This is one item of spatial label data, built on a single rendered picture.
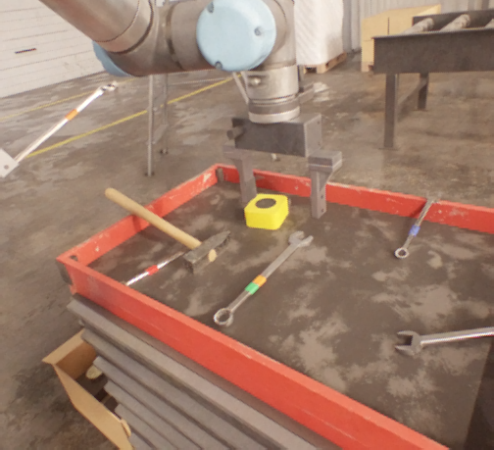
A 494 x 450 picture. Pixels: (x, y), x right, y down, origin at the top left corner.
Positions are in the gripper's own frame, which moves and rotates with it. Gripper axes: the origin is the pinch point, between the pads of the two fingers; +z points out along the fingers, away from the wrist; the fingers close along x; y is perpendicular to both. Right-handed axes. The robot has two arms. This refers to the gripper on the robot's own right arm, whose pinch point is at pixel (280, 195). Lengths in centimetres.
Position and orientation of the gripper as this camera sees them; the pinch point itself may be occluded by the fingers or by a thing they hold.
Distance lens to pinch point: 64.9
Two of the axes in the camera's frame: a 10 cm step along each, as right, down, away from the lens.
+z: 1.2, 8.9, 4.4
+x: 8.0, 1.8, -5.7
